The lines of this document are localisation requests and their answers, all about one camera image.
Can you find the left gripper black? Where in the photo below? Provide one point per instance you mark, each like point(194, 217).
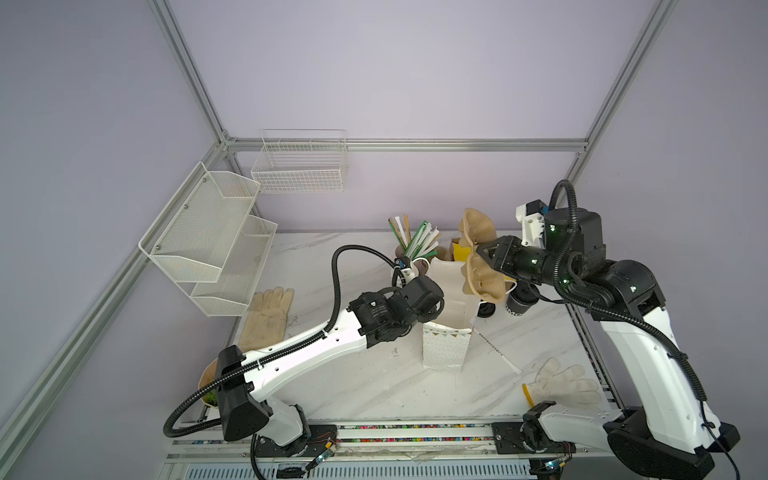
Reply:
point(431, 315)

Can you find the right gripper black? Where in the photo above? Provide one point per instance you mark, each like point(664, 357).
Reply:
point(495, 251)

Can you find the brown pulp cup carrier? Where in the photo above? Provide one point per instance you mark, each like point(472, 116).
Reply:
point(480, 279)

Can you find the stack of black lids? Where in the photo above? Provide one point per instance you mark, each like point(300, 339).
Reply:
point(486, 310)

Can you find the white paper takeout bag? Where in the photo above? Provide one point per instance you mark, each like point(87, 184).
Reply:
point(445, 341)

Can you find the single black paper cup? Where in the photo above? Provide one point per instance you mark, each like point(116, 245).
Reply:
point(521, 298)

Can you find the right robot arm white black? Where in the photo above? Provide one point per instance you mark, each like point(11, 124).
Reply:
point(672, 433)

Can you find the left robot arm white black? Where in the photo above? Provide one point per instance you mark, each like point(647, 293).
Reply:
point(246, 402)

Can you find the yellow napkin stack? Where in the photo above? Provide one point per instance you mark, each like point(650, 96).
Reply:
point(460, 253)

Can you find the pink straw holder cup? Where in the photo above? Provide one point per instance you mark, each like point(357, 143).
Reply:
point(401, 255)

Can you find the beige glove left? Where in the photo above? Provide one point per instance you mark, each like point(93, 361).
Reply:
point(266, 321)

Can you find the white wrapped straw on table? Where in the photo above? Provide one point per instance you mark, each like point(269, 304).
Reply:
point(505, 359)

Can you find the brown bowl with greens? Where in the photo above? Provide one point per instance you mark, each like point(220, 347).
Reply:
point(208, 376)

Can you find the white mesh two-tier shelf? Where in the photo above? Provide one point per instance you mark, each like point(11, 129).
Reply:
point(210, 243)

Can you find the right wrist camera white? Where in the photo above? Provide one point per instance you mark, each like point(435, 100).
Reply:
point(532, 222)

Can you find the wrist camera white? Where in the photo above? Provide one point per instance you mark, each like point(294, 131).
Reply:
point(404, 272)
point(532, 222)

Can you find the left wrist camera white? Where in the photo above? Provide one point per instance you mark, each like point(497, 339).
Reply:
point(404, 272)

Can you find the yellow handled tool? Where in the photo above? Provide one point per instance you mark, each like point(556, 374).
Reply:
point(528, 395)

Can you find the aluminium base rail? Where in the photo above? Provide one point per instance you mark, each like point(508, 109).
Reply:
point(489, 448)

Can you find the white wire basket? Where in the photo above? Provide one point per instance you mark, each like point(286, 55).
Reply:
point(301, 161)

